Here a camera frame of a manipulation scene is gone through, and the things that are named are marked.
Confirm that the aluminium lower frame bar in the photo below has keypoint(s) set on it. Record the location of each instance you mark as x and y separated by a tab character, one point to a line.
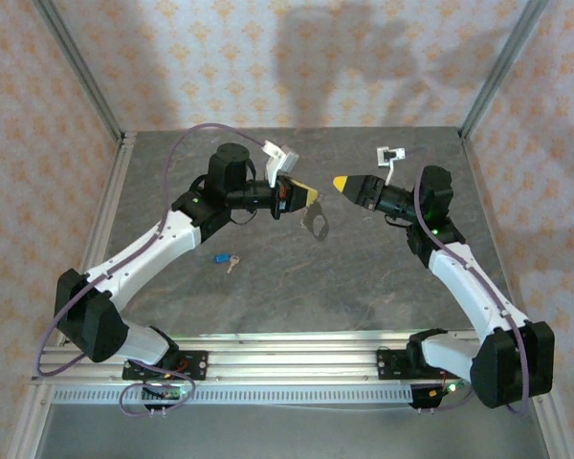
26	425
562	440

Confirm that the small circuit board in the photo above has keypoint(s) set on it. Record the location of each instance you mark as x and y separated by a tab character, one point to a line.
169	393
430	394

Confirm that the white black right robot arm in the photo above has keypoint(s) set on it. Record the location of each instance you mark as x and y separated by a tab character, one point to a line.
473	287

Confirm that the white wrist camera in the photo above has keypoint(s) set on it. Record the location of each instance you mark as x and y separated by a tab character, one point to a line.
287	160
390	155

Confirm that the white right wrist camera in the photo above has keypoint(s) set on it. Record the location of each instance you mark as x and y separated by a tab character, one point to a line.
390	155

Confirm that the aluminium base rail beam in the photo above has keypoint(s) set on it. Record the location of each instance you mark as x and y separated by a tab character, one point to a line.
292	356

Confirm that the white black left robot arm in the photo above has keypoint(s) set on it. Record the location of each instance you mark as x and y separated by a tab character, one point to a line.
139	258

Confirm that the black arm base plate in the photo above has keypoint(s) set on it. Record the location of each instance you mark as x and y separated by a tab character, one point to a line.
387	365
196	365

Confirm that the aluminium frame post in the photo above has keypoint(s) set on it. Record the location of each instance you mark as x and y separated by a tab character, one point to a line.
78	62
503	62

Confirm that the key with blue cap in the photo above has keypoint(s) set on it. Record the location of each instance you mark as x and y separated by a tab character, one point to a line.
221	258

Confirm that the grey metal sheet panel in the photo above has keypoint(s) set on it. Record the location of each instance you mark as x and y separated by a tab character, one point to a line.
287	435

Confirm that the aluminium side rail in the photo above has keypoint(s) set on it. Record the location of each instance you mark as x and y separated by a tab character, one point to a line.
482	191
110	191

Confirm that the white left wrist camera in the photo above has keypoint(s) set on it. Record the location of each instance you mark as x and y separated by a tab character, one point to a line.
287	160

